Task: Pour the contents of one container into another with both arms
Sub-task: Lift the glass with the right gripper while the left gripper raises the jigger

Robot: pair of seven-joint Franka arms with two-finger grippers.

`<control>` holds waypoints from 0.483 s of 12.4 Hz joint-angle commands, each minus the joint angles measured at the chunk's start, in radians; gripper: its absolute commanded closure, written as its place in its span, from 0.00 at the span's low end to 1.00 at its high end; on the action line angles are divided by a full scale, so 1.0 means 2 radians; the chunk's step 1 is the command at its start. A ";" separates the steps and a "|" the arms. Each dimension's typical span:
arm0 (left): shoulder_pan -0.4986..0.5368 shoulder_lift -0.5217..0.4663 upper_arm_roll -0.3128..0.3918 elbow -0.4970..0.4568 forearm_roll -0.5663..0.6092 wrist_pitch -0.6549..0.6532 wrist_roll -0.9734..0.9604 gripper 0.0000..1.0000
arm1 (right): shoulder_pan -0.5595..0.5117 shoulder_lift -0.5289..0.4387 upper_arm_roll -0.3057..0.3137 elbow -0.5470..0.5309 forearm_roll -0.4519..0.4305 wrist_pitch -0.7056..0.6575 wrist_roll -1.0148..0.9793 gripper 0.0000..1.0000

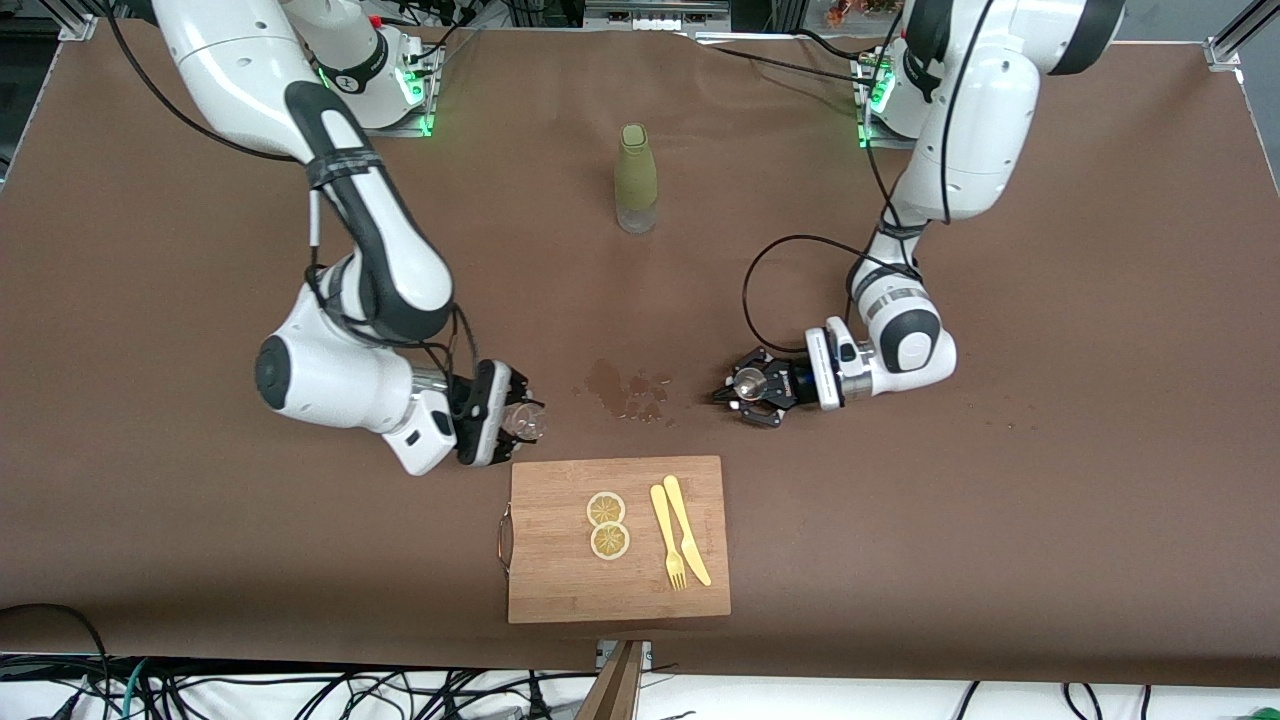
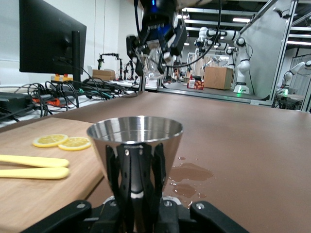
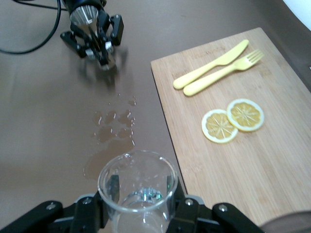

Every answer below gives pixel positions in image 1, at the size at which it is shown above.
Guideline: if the small clear glass cup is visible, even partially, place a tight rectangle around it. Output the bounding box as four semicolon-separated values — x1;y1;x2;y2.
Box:
503;400;549;444

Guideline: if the spilled liquid puddle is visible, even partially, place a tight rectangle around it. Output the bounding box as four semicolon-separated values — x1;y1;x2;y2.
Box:
575;357;681;429

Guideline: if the yellow plastic knife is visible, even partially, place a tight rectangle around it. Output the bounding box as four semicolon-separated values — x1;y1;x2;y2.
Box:
663;475;713;587

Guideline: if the yellow plastic fork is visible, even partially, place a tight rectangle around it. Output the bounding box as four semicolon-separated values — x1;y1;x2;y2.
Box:
650;484;688;592

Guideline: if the green bottle with clear base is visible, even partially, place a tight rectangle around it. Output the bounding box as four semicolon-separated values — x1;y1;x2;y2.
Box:
613;123;660;235

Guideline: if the grey power strip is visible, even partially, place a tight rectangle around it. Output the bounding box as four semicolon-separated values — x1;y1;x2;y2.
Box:
585;0;731;33

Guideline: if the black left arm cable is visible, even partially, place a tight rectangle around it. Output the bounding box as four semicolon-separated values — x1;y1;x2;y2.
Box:
742;0;991;346

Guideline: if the wooden cutting board, metal handle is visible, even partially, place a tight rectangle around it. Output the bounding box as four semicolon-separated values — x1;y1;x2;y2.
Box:
497;455;732;625

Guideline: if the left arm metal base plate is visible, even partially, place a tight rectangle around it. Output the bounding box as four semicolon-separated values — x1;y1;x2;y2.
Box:
853;52;911;151

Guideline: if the wooden post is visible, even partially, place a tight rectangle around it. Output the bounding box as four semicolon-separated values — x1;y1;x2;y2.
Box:
577;640;646;720

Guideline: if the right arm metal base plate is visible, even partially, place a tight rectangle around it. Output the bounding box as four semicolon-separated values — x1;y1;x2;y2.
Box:
360;40;444;139

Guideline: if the black base supply cable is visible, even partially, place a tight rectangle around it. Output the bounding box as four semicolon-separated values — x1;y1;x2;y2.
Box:
690;30;881;86

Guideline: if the teal floor cable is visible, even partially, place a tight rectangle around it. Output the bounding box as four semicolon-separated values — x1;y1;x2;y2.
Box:
118;658;153;720

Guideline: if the black looped floor cable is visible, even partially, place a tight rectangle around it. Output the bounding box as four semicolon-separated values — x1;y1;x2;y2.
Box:
0;602;113;720

